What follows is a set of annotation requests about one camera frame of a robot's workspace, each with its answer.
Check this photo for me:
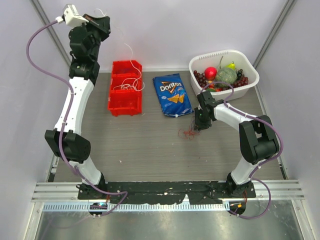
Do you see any blue Doritos chip bag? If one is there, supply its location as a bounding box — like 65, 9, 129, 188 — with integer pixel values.
152, 73, 194, 118

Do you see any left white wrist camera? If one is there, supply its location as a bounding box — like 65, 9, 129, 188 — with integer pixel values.
55, 4, 89, 28

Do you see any green pear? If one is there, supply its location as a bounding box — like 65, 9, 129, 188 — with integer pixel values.
225, 62, 237, 71

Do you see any white plastic basket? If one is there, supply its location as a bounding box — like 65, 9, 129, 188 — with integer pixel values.
189, 49, 260, 100

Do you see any red apple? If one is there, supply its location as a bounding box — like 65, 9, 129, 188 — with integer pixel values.
204, 66, 218, 81

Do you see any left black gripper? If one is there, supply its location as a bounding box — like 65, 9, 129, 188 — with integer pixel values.
77, 15, 111, 61

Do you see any green melon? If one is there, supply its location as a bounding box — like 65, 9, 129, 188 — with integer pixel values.
215, 67, 237, 87

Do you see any left aluminium frame post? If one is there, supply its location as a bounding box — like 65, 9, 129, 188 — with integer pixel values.
29, 0, 72, 79

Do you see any right aluminium frame post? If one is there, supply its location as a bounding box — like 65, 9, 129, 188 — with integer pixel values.
252, 0, 298, 69

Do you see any red plastic bin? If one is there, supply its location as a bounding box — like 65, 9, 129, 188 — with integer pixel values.
107, 60, 144, 117

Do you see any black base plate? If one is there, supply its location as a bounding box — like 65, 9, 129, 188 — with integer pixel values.
76, 181, 256, 205

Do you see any aluminium frame post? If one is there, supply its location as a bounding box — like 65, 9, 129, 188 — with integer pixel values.
252, 0, 298, 69
29, 0, 72, 79

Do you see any slotted cable duct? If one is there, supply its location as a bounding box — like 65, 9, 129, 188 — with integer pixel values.
42, 202, 230, 213

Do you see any dark red grape bunch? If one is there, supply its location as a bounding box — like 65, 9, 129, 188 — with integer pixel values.
193, 70, 207, 88

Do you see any red and white striped wire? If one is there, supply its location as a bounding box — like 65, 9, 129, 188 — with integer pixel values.
177, 126, 201, 141

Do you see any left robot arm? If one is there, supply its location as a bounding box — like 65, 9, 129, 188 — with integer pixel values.
44, 14, 111, 200

